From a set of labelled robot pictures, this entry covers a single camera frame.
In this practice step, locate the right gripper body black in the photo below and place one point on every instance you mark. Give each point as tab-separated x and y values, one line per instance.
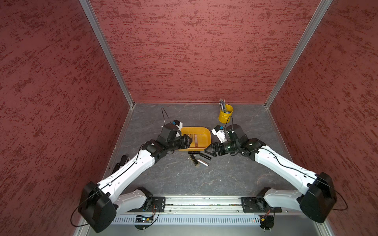
228	146

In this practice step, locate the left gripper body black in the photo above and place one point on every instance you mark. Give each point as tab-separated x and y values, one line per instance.
179	143

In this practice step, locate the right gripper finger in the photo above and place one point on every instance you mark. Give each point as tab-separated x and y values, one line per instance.
211	151
209	145

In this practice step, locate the yellow storage tray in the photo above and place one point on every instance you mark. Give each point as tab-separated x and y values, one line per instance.
203	135

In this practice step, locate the silver black lipstick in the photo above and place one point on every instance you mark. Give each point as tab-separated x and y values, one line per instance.
203	159

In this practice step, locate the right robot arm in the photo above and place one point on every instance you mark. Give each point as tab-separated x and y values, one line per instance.
314	194

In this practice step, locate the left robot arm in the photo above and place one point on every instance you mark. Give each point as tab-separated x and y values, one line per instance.
101	202

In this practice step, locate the black gold square lipstick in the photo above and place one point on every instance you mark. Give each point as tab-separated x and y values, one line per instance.
194	160

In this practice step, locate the yellow pen bucket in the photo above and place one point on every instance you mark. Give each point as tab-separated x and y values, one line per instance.
224	117

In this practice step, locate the pens in bucket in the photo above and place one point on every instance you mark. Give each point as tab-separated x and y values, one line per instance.
223	106

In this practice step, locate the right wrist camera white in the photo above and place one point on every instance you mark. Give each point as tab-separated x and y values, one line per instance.
219	132

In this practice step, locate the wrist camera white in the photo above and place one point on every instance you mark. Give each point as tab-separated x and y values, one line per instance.
179	125
219	132

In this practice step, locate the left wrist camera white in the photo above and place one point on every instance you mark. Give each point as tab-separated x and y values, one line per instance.
179	125

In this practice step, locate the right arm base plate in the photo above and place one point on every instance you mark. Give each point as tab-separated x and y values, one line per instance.
257	205

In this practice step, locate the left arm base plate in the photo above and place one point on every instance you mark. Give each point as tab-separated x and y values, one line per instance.
154	203

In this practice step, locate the aluminium front rail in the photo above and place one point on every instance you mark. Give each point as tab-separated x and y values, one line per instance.
208	215

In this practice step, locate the right corner aluminium post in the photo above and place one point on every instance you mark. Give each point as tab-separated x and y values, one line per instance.
314	22

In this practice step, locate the corner aluminium post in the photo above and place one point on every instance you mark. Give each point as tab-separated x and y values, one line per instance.
90	14
314	22

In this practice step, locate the left corner aluminium post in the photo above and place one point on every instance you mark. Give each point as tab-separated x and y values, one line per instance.
90	14

